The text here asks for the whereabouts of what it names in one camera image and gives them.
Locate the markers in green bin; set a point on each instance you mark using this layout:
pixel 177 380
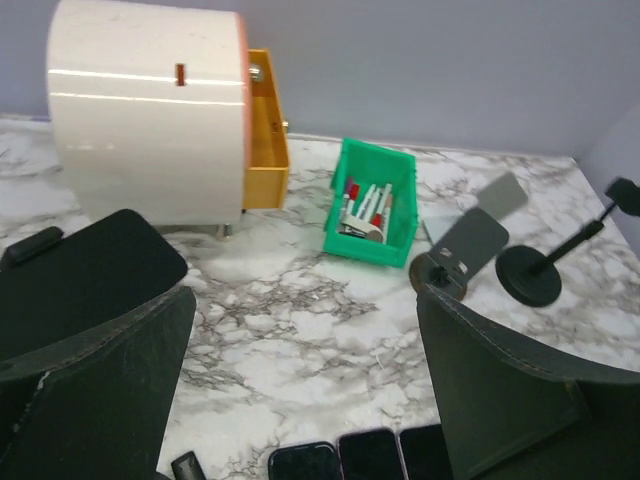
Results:
pixel 365 213

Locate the white round drawer cabinet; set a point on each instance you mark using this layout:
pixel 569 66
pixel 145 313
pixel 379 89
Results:
pixel 150 109

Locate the brown base phone stand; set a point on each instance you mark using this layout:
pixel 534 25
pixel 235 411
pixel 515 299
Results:
pixel 465 249

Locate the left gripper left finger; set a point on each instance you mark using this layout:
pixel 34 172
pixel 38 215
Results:
pixel 96 405

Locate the purple edged phone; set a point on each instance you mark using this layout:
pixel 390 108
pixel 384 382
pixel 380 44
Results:
pixel 370 455

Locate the green plastic bin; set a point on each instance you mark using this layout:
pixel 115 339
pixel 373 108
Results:
pixel 370 164

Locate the black phone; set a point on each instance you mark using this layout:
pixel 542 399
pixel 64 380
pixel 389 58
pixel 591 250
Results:
pixel 310 461

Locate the orange drawer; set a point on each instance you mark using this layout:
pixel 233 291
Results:
pixel 266 177

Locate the white folding phone stand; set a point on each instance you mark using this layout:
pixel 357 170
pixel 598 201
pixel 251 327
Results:
pixel 500 198

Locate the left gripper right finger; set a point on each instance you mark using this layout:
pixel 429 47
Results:
pixel 512 407

